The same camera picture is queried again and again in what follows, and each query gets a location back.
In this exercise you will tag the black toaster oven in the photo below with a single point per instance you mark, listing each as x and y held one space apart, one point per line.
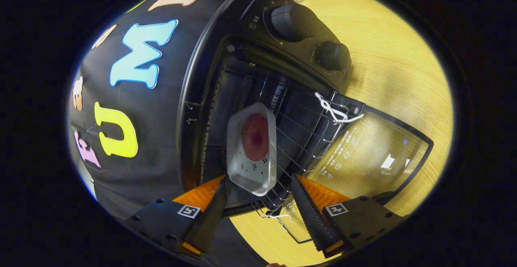
295 20

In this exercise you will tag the white square plate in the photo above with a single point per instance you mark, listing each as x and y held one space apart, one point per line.
250 174

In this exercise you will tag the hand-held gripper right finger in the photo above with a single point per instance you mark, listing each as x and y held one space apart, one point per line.
311 214

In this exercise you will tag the pink round ham slice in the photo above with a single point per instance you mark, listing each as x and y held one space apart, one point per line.
255 137

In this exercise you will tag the black backdrop cloth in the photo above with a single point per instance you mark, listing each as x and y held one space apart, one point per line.
161 109

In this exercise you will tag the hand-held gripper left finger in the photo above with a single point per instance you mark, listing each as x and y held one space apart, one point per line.
208 218

